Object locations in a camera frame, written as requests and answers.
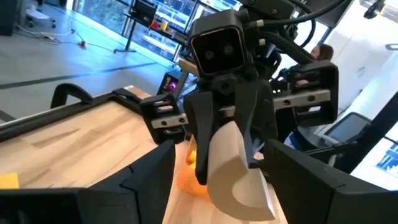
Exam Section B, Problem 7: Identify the wooden arch block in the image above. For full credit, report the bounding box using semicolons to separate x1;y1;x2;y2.
206;120;277;222

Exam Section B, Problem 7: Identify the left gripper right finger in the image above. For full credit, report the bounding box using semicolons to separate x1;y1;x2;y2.
259;138;398;224

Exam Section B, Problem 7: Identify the wooden top table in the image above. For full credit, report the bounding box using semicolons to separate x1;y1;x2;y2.
178;58;200;77

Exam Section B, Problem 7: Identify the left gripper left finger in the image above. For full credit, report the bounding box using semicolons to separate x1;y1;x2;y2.
0;139;177;224

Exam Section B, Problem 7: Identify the person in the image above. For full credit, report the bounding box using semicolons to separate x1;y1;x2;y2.
306;43;336;73

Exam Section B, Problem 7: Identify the small yellow block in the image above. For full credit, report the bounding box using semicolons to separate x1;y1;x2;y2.
0;172;20;190

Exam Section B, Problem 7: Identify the black office desk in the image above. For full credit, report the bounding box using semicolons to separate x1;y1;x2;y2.
113;12;187;54

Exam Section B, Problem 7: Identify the yellow cube block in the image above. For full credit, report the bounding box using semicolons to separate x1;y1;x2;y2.
186;149;197;170

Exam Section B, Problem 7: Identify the black computer purple light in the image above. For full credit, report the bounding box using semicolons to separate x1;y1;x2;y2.
157;70;184;96

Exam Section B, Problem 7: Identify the orange translucent plastic bin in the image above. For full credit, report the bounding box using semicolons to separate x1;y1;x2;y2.
177;149;212;202

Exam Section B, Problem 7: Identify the black crate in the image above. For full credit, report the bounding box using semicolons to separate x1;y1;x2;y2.
129;0;158;27

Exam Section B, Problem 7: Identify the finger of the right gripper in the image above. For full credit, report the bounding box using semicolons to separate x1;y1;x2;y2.
183;90;224;187
233;80;279;169

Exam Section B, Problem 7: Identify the white rolling cart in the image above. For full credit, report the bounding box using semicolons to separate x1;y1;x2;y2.
24;4;57;29

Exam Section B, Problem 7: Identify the black table clamp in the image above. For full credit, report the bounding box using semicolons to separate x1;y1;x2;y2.
50;83;94;110

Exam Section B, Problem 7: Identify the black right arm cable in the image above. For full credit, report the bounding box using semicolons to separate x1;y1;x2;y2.
256;0;348;47

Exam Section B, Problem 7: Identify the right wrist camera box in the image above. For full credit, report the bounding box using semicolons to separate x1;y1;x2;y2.
188;9;249;78

